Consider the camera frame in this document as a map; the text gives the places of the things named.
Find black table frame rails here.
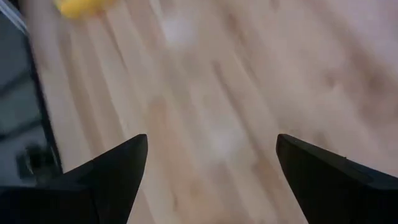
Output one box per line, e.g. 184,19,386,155
0,0,65,187

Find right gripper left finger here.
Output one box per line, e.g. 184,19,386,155
0,134,149,224

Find orange toy citrus fruit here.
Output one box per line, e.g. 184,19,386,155
52,0,118,19

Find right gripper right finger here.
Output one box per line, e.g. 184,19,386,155
275,133,398,224

